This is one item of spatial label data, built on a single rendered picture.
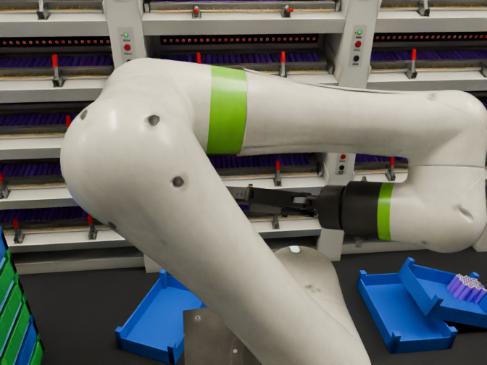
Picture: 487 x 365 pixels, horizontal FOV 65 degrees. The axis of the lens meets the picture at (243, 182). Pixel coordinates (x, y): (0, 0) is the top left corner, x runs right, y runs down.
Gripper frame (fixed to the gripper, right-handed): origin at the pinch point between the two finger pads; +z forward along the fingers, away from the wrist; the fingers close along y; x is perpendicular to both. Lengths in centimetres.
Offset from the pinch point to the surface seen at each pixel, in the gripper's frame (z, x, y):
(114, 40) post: 53, 45, 7
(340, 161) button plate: 1, 24, 70
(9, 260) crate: 67, -21, -2
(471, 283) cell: -42, -13, 98
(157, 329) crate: 49, -41, 42
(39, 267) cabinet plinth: 106, -29, 35
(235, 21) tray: 23, 55, 23
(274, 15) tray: 14, 60, 30
